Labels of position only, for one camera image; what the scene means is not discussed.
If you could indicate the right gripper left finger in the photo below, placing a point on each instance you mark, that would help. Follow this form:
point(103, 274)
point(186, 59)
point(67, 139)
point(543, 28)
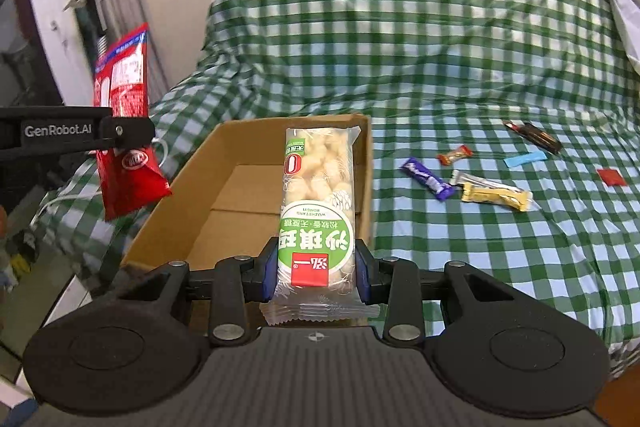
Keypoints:
point(237, 281)

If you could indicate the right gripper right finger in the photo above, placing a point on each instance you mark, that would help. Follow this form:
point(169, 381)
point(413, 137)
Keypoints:
point(396, 284)

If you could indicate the clear rice cracker pack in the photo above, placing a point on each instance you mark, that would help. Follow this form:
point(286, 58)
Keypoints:
point(317, 236)

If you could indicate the red snack bar wrapper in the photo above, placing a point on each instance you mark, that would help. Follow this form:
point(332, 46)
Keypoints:
point(130, 176)

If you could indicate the purple chocolate bar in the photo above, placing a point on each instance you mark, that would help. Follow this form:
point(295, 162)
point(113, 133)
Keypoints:
point(418, 172)

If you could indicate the silver snack stick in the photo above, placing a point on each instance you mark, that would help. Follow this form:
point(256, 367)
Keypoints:
point(460, 178)

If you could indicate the small red-brown candy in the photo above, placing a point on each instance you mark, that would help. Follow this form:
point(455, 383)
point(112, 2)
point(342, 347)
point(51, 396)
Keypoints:
point(449, 158)

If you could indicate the yellow snack bar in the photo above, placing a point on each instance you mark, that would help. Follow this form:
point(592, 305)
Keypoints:
point(497, 196)

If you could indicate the blue stick packet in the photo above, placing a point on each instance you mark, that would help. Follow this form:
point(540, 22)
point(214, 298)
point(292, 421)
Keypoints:
point(525, 159)

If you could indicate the thin red stick packet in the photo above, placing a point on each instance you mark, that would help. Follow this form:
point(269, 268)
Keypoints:
point(511, 126)

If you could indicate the black chocolate bar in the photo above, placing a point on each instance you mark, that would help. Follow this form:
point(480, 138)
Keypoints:
point(540, 138)

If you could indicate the small red square packet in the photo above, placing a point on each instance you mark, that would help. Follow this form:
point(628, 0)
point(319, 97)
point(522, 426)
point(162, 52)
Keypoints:
point(611, 177)

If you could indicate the person's left hand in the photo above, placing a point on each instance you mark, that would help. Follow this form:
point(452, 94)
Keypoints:
point(3, 226)

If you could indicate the open cardboard box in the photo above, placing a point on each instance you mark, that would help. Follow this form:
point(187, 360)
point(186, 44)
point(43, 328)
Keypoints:
point(226, 200)

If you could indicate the green checkered sofa cover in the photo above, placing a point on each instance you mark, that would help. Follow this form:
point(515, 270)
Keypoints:
point(431, 75)

